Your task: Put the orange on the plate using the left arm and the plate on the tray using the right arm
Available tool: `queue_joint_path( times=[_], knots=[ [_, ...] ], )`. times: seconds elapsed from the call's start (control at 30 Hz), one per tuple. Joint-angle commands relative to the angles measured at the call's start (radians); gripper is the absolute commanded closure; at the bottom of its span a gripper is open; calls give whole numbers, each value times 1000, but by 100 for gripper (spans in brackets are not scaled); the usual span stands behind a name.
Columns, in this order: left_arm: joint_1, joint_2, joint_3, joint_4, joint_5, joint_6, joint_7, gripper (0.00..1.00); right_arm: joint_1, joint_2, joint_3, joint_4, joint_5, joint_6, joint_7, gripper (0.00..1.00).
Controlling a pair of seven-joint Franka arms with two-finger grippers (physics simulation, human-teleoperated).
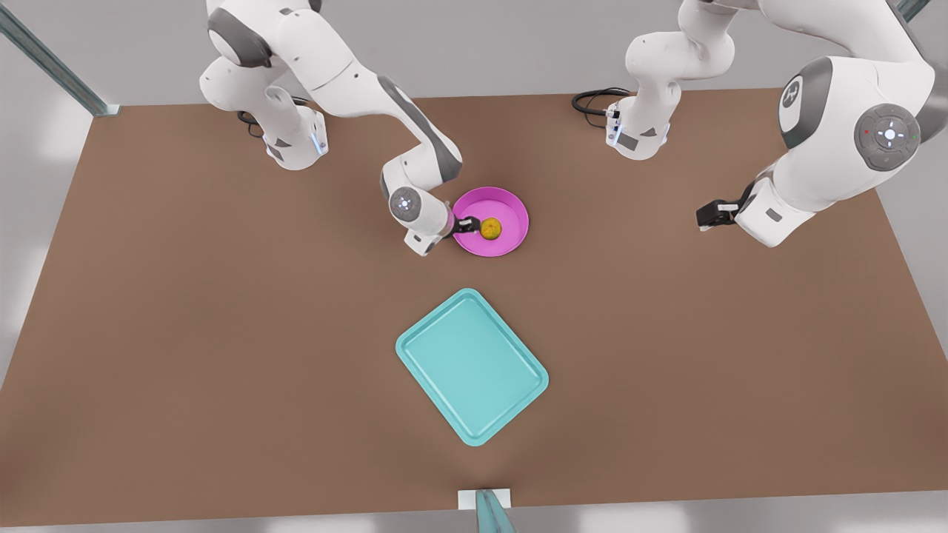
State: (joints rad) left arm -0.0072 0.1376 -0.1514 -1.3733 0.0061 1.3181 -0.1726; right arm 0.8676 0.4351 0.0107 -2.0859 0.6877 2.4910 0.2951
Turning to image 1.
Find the black right arm cable loop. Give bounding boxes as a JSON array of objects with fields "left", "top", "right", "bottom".
[{"left": 237, "top": 95, "right": 312, "bottom": 139}]

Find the teal rectangular tray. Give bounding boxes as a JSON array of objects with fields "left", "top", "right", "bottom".
[{"left": 395, "top": 288, "right": 550, "bottom": 447}]

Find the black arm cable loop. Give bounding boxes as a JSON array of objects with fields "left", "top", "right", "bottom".
[
  {"left": 571, "top": 87, "right": 632, "bottom": 128},
  {"left": 237, "top": 95, "right": 312, "bottom": 139}
]

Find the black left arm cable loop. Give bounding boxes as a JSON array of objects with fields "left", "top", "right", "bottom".
[{"left": 571, "top": 87, "right": 632, "bottom": 128}]

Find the pink round plate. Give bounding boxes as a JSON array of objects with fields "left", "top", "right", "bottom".
[{"left": 451, "top": 187, "right": 530, "bottom": 258}]

